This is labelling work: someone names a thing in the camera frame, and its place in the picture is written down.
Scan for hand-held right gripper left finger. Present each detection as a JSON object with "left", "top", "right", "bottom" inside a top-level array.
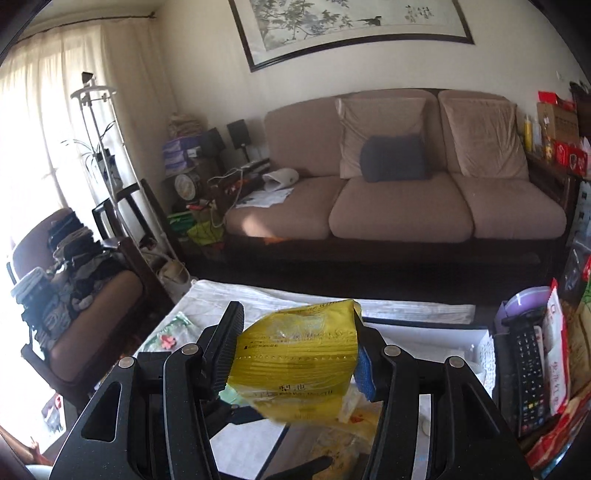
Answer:
[{"left": 48, "top": 301, "right": 245, "bottom": 480}]

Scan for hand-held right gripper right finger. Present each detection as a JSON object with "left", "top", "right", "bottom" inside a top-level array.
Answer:
[{"left": 352, "top": 305, "right": 529, "bottom": 480}]

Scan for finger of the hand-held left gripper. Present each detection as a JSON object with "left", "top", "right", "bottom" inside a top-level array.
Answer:
[
  {"left": 205, "top": 398, "right": 277, "bottom": 435},
  {"left": 265, "top": 456, "right": 334, "bottom": 480}
]

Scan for yellow packet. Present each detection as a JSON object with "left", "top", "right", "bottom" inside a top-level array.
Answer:
[{"left": 221, "top": 299, "right": 363, "bottom": 423}]

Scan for desktop with striped cloth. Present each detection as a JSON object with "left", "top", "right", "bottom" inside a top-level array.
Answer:
[{"left": 92, "top": 279, "right": 476, "bottom": 480}]

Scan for clear silver packet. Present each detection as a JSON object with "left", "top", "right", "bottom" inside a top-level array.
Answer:
[{"left": 154, "top": 311, "right": 192, "bottom": 352}]

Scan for white floor bag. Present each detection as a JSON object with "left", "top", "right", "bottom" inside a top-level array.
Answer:
[{"left": 157, "top": 258, "right": 192, "bottom": 301}]

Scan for white printed paper card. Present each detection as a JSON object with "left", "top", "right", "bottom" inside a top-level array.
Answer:
[{"left": 468, "top": 332, "right": 498, "bottom": 393}]

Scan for green bag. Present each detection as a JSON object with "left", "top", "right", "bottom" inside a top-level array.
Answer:
[{"left": 187, "top": 220, "right": 225, "bottom": 245}]

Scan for brown armchair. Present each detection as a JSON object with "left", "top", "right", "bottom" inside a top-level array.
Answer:
[{"left": 7, "top": 208, "right": 148, "bottom": 398}]

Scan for white papers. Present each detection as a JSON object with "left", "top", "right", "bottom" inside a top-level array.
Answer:
[{"left": 235, "top": 187, "right": 291, "bottom": 208}]

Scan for black remote control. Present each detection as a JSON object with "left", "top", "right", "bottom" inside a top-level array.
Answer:
[{"left": 501, "top": 308, "right": 550, "bottom": 437}]

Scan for brown sofa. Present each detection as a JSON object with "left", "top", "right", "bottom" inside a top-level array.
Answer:
[{"left": 223, "top": 89, "right": 568, "bottom": 278}]

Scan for dark wooden chair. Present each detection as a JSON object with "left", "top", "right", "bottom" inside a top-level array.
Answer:
[{"left": 91, "top": 179, "right": 171, "bottom": 278}]

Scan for pile of clothes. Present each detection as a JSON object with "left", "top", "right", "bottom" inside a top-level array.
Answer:
[{"left": 11, "top": 208, "right": 125, "bottom": 352}]

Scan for purple plastic container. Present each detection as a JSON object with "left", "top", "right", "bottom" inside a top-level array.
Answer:
[{"left": 496, "top": 286, "right": 552, "bottom": 324}]

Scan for white massager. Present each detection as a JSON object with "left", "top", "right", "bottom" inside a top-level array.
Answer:
[{"left": 262, "top": 168, "right": 298, "bottom": 191}]

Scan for red and white snack bag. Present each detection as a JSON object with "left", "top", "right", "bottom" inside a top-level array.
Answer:
[{"left": 540, "top": 277, "right": 578, "bottom": 416}]

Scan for stack of purple tissue packs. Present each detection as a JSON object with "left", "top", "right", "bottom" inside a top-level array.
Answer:
[{"left": 161, "top": 134, "right": 204, "bottom": 175}]

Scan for black speaker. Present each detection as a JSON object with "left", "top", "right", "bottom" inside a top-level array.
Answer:
[
  {"left": 226, "top": 119, "right": 251, "bottom": 149},
  {"left": 199, "top": 128, "right": 227, "bottom": 155}
]

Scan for dark blue cushion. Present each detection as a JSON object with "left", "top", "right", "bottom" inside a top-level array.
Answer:
[{"left": 360, "top": 134, "right": 428, "bottom": 182}]

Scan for tan woven basket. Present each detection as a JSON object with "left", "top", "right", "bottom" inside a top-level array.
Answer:
[{"left": 168, "top": 113, "right": 206, "bottom": 137}]

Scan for beige sofa pillow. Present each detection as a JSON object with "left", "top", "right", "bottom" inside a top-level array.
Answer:
[
  {"left": 335, "top": 96, "right": 428, "bottom": 178},
  {"left": 438, "top": 97, "right": 529, "bottom": 178}
]

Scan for dark wooden side cabinet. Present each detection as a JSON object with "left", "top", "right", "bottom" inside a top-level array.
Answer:
[{"left": 526, "top": 152, "right": 583, "bottom": 241}]

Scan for white curtain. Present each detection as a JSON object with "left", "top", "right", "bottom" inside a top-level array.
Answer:
[{"left": 0, "top": 18, "right": 178, "bottom": 259}]

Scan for white coat stand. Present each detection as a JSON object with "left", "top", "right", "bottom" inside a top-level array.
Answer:
[{"left": 69, "top": 71, "right": 185, "bottom": 273}]

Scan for red gift boxes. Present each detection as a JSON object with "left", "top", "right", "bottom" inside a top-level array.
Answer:
[{"left": 551, "top": 141, "right": 589, "bottom": 176}]

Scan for cardboard box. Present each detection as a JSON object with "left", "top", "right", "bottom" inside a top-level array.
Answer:
[{"left": 536, "top": 102, "right": 580, "bottom": 144}]

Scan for framed ink painting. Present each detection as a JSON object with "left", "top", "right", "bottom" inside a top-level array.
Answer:
[{"left": 228, "top": 0, "right": 476, "bottom": 73}]

